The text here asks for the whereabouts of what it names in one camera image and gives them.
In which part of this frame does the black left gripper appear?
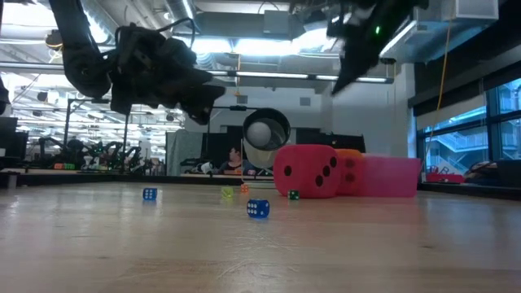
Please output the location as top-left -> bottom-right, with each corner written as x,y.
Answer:
110,23 -> 226,126

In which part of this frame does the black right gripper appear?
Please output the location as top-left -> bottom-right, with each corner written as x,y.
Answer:
327,0 -> 428,96

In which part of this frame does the large orange plush die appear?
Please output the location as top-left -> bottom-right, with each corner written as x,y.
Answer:
334,148 -> 366,196

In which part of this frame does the large red plush die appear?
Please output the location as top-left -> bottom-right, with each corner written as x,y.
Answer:
273,143 -> 343,199

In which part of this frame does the pink translucent plastic bin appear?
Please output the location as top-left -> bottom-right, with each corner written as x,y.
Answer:
337,153 -> 422,199

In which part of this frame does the grey partition panel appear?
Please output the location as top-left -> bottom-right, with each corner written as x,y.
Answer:
165,129 -> 204,177

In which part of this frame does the white ball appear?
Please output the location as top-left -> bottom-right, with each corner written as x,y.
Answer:
247,120 -> 273,147

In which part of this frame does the person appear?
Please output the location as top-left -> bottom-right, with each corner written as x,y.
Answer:
64,138 -> 87,164
219,146 -> 246,175

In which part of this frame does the long ceiling light bar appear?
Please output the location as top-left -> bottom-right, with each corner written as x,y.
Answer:
0,60 -> 395,85

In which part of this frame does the white cylinder cup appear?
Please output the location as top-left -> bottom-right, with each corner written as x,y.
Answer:
242,107 -> 291,170

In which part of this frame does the white ceiling unit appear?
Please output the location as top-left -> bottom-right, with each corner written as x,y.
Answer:
443,0 -> 500,22

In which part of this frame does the red flat box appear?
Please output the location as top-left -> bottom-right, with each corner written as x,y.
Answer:
425,172 -> 466,185

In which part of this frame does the black workstation frame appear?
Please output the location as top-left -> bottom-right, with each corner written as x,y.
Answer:
63,97 -> 131,164
207,104 -> 261,135

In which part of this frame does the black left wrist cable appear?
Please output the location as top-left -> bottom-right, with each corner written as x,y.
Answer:
158,16 -> 197,50

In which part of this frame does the yellow hanging cord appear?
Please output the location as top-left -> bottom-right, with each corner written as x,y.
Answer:
437,20 -> 453,115

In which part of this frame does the black aluminium table frame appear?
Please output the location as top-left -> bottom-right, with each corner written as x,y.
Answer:
0,169 -> 521,201

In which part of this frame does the window with black frame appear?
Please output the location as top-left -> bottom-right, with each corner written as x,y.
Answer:
417,77 -> 521,184

